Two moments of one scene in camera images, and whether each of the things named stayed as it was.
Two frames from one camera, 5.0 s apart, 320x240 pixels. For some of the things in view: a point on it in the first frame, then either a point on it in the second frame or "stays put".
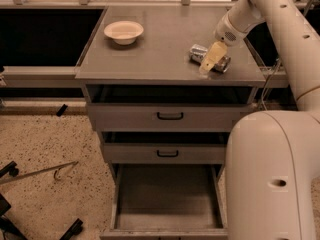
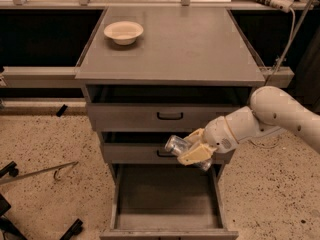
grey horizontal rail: (41, 77) stays put
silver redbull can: (197, 53) → (176, 144)
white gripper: (226, 34) → (218, 134)
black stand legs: (13, 230) stays put
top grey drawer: (167, 108) stays put
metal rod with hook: (56, 168) stays put
